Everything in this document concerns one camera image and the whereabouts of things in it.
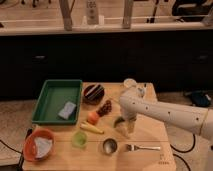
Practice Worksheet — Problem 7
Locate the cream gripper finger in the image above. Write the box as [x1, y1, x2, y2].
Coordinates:
[125, 118, 136, 133]

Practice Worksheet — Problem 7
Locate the green chili pepper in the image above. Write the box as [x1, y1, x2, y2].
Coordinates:
[113, 116, 125, 128]

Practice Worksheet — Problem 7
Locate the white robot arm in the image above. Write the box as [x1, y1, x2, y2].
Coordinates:
[119, 87, 213, 140]

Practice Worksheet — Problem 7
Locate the small metal cup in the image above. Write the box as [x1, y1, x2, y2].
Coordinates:
[102, 138, 118, 155]

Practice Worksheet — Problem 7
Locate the white cup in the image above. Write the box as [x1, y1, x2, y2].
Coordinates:
[123, 78, 137, 88]

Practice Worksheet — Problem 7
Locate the green plastic cup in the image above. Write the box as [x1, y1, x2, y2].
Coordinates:
[72, 131, 87, 148]

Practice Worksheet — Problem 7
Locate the silver fork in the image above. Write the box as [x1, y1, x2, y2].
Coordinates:
[125, 144, 161, 151]

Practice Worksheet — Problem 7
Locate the orange tomato toy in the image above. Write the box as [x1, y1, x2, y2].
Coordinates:
[87, 111, 100, 125]

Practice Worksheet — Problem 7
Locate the dark striped bowl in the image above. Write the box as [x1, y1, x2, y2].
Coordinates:
[83, 84, 105, 105]

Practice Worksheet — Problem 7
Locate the yellow corn toy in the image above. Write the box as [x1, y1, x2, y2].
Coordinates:
[80, 123, 104, 134]

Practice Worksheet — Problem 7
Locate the blue sponge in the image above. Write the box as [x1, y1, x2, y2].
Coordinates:
[58, 101, 76, 120]

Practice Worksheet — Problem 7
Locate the green plastic tray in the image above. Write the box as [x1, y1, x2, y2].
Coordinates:
[32, 79, 82, 125]

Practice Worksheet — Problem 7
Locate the white crumpled cloth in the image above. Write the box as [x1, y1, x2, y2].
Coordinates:
[35, 137, 53, 158]

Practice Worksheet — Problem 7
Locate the orange bowl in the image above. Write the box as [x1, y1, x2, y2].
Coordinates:
[23, 129, 54, 162]

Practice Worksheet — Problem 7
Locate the white remote device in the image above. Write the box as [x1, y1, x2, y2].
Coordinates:
[86, 0, 99, 25]

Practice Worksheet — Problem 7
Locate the black cable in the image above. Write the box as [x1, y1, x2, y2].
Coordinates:
[170, 132, 197, 171]

